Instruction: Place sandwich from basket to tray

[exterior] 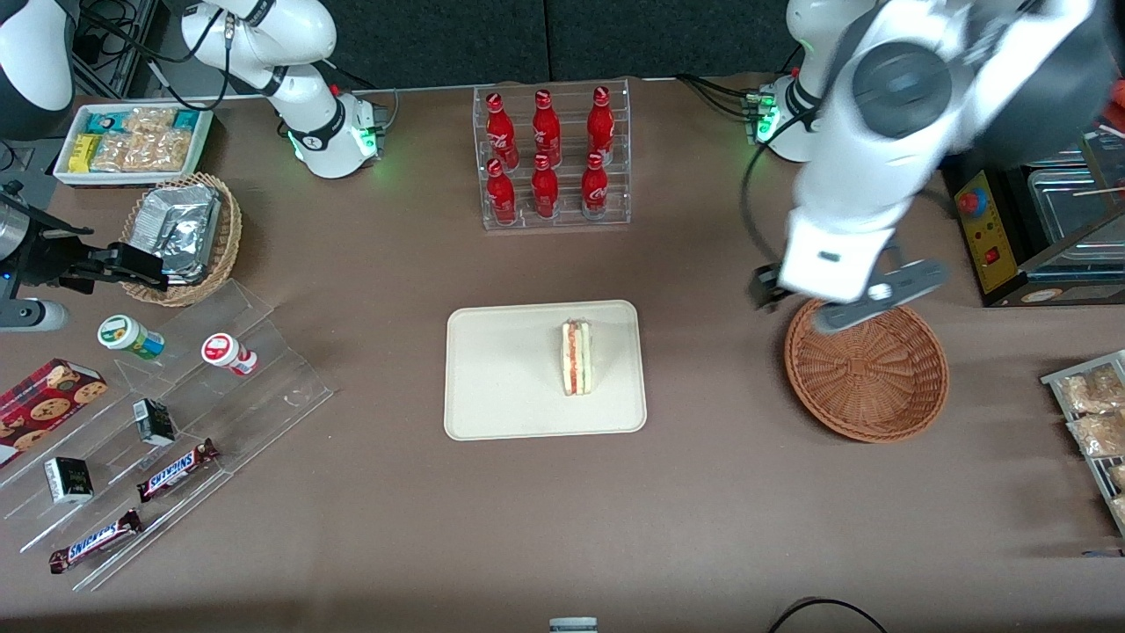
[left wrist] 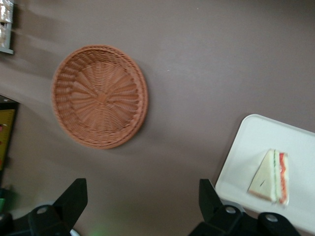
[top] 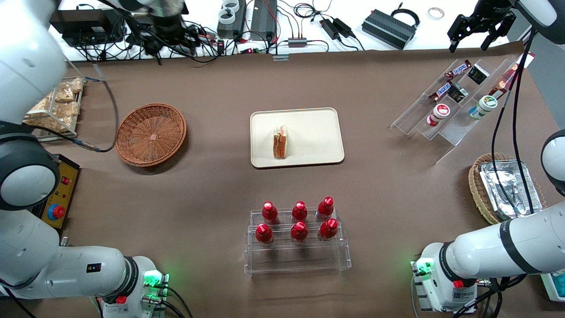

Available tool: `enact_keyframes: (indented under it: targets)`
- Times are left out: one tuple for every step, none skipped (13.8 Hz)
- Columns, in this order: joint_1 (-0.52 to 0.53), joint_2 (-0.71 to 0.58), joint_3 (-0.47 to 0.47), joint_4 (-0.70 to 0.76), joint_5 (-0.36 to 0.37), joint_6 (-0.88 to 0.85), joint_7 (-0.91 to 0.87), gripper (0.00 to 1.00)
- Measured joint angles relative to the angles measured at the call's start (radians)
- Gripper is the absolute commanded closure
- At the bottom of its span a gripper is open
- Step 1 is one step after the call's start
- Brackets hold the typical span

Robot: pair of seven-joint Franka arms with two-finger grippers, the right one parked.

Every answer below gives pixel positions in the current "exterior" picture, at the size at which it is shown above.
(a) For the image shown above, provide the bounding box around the red cola bottle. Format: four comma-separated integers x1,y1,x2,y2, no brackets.
586,85,615,164
580,151,610,219
530,154,561,220
486,158,518,226
485,92,516,170
531,89,563,168

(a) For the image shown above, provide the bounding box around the green lid yogurt cup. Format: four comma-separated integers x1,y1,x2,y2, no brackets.
97,314,166,362

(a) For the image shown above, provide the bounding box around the clear bag of crackers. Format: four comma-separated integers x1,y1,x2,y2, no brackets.
124,129,195,173
123,106,178,135
91,132,132,173

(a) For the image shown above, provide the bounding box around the black cables right arm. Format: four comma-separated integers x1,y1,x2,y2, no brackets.
77,0,231,111

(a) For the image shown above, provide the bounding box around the metal snack tray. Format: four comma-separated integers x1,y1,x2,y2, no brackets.
1041,349,1125,538

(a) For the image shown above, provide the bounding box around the brown wicker basket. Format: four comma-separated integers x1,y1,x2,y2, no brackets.
784,297,951,444

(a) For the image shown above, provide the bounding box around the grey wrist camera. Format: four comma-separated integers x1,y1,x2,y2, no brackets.
813,258,953,334
0,297,69,333

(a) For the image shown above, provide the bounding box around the yellow snack pack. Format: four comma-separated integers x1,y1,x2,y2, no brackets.
68,133,103,174

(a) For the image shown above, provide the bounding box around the silver foil packet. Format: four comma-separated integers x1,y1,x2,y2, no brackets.
131,183,221,285

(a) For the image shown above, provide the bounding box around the white snack tray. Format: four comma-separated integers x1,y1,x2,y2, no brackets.
53,100,215,188

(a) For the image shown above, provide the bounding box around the black base cables left arm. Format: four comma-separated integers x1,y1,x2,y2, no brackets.
675,74,767,121

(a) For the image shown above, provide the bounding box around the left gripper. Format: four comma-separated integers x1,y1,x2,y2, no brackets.
750,208,898,311

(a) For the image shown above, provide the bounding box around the red cookie box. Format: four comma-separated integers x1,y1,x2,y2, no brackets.
0,357,110,469

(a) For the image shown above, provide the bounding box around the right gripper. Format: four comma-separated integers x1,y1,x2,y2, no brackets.
0,195,171,295

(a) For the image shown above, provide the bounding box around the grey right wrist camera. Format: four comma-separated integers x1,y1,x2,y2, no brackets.
0,297,69,333

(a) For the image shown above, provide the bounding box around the clear acrylic bottle rack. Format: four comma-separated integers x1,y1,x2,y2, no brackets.
473,78,633,232

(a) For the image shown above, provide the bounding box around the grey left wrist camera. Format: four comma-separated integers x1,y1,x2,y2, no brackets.
813,258,953,334

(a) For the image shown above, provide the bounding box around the black floor cable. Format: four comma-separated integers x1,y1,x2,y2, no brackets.
768,597,889,633

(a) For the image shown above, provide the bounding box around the small black carton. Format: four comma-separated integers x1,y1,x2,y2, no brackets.
43,455,95,506
132,397,178,447

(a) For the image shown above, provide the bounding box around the cream plastic tray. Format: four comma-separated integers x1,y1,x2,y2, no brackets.
444,300,649,441

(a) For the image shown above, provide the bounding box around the triangular sandwich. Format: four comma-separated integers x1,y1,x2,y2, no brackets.
560,319,595,397

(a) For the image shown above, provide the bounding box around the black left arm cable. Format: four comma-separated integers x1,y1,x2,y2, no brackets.
741,113,824,266

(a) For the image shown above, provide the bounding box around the red lid yogurt cup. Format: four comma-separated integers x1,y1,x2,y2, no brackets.
200,332,259,378

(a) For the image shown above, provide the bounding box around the light wicker basket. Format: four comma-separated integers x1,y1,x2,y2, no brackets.
120,171,244,308

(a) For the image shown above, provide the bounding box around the Snickers chocolate bar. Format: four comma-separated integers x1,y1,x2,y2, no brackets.
47,507,144,575
136,437,221,504

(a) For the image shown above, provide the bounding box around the clear acrylic stepped display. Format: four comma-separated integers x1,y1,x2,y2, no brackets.
0,280,336,593

